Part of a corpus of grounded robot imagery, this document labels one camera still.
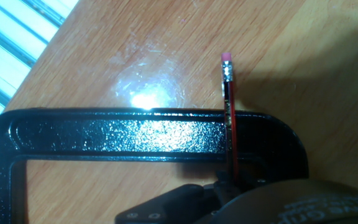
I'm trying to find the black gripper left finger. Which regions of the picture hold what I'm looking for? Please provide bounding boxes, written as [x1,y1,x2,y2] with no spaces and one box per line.
[213,170,230,203]

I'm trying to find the varnished wooden board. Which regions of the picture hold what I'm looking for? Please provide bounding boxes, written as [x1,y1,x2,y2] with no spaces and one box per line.
[0,0,358,224]

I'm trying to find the black metal C-clamp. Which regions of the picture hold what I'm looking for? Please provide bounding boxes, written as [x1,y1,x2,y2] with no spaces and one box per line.
[0,107,310,224]

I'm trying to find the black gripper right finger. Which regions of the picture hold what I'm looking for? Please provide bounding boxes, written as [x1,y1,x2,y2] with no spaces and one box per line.
[236,176,267,191]

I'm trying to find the red black striped pencil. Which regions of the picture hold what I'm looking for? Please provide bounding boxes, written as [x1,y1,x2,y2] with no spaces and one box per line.
[221,52,239,185]

